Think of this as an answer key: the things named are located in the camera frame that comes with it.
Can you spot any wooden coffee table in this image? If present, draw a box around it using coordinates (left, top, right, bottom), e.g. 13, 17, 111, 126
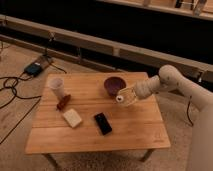
24, 71, 172, 169

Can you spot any black smartphone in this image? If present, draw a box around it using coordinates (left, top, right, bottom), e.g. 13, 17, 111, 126
94, 113, 112, 135

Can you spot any long wooden shelf rail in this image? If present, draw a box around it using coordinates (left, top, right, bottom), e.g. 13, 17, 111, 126
0, 14, 213, 82

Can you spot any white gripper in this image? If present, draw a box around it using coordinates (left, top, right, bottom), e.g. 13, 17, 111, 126
116, 87, 137, 107

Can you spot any dark red lying bottle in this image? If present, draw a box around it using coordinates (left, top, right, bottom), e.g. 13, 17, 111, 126
57, 95, 71, 110

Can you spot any purple bowl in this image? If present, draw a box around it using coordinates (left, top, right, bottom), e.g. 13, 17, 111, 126
104, 77, 126, 97

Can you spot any beige sponge block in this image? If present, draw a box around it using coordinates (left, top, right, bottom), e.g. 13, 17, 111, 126
63, 109, 82, 128

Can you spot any translucent plastic cup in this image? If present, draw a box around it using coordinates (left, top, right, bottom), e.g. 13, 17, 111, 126
48, 78, 65, 100

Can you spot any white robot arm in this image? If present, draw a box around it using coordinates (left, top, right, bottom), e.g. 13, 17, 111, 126
116, 65, 213, 171

